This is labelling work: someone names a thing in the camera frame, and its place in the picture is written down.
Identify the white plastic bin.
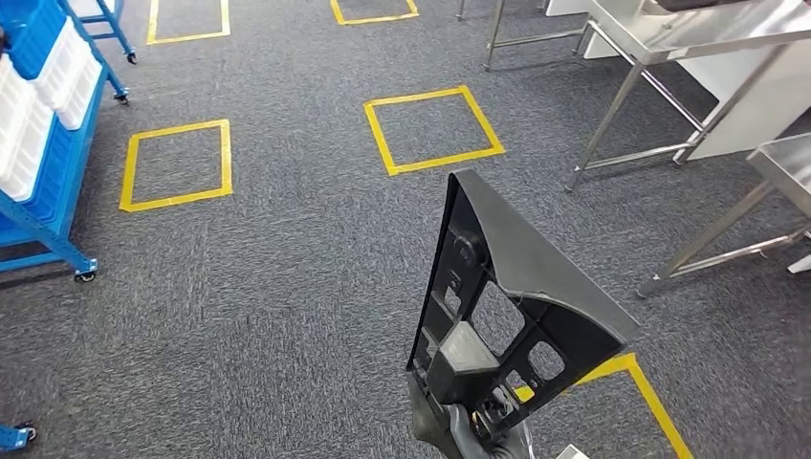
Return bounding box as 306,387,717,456
33,17,90,110
0,54,38,179
55,57,104,132
0,104,57,204

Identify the stainless steel workbench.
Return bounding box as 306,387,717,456
636,131,811,299

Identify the black plastic frame part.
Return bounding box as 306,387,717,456
405,167,643,445

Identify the white cabinet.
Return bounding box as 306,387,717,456
545,0,811,163

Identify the stainless steel table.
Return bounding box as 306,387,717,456
563,0,811,192
454,0,594,72

